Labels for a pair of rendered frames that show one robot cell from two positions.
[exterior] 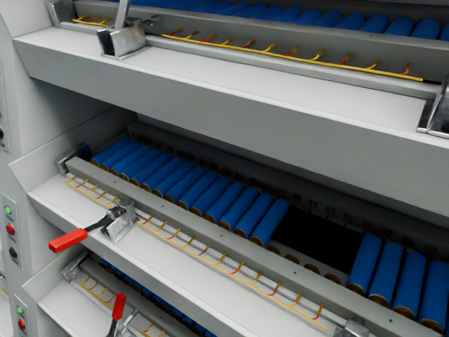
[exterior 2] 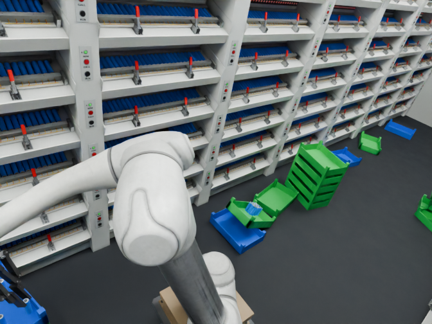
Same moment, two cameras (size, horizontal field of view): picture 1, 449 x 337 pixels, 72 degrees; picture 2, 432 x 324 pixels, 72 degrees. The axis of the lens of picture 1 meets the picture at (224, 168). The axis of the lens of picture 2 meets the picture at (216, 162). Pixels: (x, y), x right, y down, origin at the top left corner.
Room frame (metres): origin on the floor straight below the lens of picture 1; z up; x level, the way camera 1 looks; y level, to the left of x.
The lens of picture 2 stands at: (-0.37, 1.13, 1.43)
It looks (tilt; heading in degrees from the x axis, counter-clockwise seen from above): 35 degrees down; 285
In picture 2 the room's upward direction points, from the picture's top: 12 degrees clockwise
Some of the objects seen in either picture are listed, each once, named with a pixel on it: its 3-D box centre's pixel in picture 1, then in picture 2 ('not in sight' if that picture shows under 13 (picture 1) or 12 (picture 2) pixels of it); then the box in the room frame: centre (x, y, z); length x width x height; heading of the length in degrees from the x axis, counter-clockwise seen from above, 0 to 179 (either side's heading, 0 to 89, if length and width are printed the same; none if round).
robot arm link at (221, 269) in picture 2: not in sight; (211, 281); (-0.27, 0.49, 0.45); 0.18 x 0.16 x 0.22; 120
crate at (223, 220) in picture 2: not in sight; (236, 226); (-0.23, -0.20, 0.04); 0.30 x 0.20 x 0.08; 151
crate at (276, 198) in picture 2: not in sight; (276, 197); (-0.39, -0.63, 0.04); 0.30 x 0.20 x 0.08; 72
